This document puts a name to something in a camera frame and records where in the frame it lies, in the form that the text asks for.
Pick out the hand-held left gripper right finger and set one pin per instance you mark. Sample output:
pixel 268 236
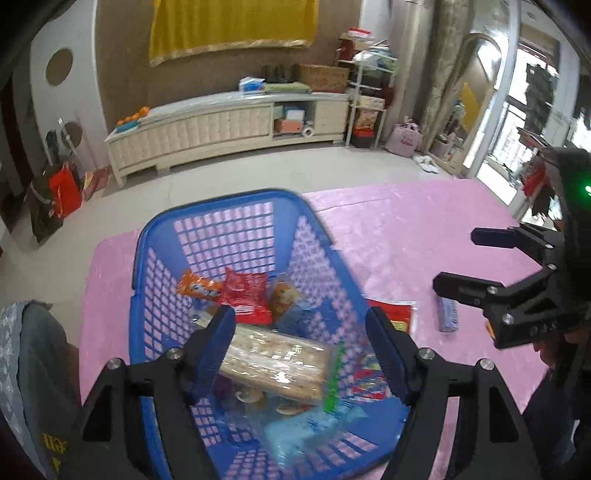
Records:
pixel 388 357

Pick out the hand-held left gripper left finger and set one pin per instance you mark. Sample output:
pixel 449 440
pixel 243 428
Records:
pixel 217 353

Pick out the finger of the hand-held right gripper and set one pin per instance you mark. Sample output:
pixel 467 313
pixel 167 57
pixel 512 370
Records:
pixel 461 286
pixel 491 237

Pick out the green-edged cracker packet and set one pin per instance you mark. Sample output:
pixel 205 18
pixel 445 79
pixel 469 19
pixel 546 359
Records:
pixel 272 360

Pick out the light blue cartoon pastry packet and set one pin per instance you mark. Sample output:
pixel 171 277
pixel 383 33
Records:
pixel 300 434

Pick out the blue plastic basket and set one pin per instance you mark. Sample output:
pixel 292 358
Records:
pixel 221 230

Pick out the colourful striped snack packet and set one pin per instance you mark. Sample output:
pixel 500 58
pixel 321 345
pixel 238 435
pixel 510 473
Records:
pixel 369 378

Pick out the purple grape snack packet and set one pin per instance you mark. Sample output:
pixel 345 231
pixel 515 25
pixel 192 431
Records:
pixel 448 316

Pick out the red clear-edged snack packet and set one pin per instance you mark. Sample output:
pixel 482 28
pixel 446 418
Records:
pixel 397 316

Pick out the orange snack packet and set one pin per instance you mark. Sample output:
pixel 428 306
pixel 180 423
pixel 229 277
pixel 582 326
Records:
pixel 198 288

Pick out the red crinkled snack packet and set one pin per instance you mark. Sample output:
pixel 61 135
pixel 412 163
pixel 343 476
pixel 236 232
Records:
pixel 244 290

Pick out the pink quilted cloth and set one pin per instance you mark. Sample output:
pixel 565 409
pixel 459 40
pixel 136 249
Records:
pixel 415 221

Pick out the blue egg-yolk pastry packet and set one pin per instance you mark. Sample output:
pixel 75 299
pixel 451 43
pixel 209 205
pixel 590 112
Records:
pixel 284 297

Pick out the pair of white slippers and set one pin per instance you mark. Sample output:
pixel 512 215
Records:
pixel 427 164

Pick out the pink tote bag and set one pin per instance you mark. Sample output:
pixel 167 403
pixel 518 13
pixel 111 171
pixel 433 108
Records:
pixel 404 143

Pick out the arched standing mirror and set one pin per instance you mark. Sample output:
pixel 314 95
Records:
pixel 480 92

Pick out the clothes drying rack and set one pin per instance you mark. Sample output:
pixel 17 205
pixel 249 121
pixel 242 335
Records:
pixel 540 92

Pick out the printed snack bag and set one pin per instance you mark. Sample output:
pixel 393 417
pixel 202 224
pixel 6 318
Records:
pixel 366 120

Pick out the beige patterned curtain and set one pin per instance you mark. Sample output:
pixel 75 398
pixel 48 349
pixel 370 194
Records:
pixel 438 69

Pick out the white metal shelf rack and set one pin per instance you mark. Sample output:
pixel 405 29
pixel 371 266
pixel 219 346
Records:
pixel 352 120

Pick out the person's grey clothing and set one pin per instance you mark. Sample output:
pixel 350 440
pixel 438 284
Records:
pixel 23 369

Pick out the white tape roll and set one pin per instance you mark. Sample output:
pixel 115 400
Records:
pixel 308 130

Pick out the cream padded low cabinet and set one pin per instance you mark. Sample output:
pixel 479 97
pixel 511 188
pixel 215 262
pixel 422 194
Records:
pixel 194 134

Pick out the red paper bag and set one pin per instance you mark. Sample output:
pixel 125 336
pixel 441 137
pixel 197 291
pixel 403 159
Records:
pixel 64 191

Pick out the dark bag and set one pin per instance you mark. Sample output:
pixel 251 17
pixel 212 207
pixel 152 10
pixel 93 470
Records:
pixel 44 212

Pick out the orange box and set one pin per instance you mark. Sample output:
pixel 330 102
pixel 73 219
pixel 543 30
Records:
pixel 288 126

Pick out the cardboard box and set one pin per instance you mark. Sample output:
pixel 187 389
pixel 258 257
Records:
pixel 323 78

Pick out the blue and white box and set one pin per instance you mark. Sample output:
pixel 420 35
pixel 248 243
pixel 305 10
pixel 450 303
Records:
pixel 295 114

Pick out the bunch of oranges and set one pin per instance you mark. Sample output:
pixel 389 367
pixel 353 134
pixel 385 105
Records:
pixel 136 117

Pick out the green folded cloth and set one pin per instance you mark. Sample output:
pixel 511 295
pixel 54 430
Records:
pixel 284 87

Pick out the blue tissue pack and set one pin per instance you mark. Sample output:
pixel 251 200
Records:
pixel 251 85

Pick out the round brown wall disc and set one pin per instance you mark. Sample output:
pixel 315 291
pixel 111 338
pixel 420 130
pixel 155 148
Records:
pixel 59 67

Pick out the yellow fringed wall cloth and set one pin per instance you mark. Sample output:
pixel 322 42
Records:
pixel 231 23

